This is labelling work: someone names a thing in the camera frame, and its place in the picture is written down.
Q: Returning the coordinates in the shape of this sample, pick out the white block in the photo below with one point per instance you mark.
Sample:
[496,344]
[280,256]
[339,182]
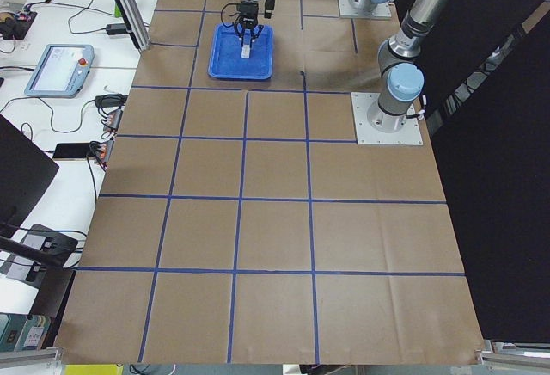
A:
[245,52]
[247,42]

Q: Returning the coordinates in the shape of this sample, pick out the blue plastic tray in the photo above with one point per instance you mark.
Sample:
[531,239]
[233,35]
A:
[230,60]

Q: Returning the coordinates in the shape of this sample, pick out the black power adapter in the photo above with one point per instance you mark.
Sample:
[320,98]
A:
[116,29]

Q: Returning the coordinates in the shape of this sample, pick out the teach pendant tablet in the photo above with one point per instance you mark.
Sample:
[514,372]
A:
[61,71]

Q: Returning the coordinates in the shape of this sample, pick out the black smartphone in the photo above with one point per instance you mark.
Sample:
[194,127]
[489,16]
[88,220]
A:
[72,151]

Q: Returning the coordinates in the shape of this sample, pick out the black monitor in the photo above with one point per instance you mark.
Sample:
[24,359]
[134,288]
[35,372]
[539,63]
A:
[26,174]

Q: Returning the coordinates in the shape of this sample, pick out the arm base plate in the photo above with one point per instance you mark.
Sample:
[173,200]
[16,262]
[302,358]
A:
[374,127]
[366,9]

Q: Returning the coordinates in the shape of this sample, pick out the aluminium frame post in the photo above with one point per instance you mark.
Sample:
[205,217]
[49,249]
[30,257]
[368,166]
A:
[134,23]

